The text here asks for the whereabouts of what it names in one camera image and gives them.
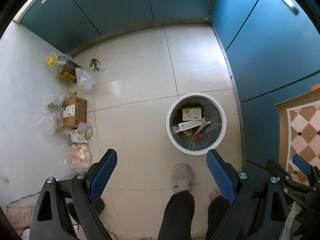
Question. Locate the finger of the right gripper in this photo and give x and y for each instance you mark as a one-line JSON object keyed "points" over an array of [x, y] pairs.
{"points": [[301, 164]]}

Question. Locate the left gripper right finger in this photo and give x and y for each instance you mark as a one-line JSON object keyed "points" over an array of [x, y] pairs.
{"points": [[258, 207]]}

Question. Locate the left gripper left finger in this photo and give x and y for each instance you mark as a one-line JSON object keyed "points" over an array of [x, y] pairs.
{"points": [[51, 219]]}

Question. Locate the white green medicine box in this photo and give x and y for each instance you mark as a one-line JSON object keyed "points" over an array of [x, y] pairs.
{"points": [[191, 113]]}

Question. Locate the red chili pepper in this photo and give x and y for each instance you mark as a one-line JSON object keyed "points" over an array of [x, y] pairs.
{"points": [[196, 132]]}

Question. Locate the white round trash bin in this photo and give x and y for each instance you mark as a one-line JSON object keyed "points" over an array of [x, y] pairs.
{"points": [[214, 120]]}

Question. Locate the blue kitchen cabinets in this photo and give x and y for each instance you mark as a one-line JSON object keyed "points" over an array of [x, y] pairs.
{"points": [[272, 47]]}

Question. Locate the bag of eggs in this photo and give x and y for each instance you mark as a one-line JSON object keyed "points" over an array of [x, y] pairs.
{"points": [[78, 156]]}

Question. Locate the black right trouser leg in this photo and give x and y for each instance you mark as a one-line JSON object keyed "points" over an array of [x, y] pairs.
{"points": [[216, 213]]}

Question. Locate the black trouser leg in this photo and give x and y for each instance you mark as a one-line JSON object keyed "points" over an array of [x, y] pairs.
{"points": [[178, 216], [216, 213]]}

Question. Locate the checkered brown table mat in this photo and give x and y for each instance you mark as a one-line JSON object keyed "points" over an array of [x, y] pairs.
{"points": [[299, 133]]}

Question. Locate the black left trouser leg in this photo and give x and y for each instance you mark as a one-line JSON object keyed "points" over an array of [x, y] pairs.
{"points": [[178, 216]]}

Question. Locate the cardboard box on floor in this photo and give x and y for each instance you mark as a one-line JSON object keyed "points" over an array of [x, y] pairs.
{"points": [[74, 112]]}

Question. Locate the grey left slipper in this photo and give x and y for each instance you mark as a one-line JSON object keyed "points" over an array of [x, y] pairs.
{"points": [[181, 177]]}

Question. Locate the long white box in bin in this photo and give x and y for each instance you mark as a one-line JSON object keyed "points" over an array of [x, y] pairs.
{"points": [[186, 126]]}

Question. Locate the clear plastic bag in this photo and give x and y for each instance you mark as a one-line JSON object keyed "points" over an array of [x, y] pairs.
{"points": [[88, 77]]}

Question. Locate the cooking oil bottle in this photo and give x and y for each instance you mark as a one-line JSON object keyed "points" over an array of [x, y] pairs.
{"points": [[62, 67]]}

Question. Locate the green vegetable on floor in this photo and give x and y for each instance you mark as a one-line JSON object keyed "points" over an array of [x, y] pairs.
{"points": [[94, 64]]}

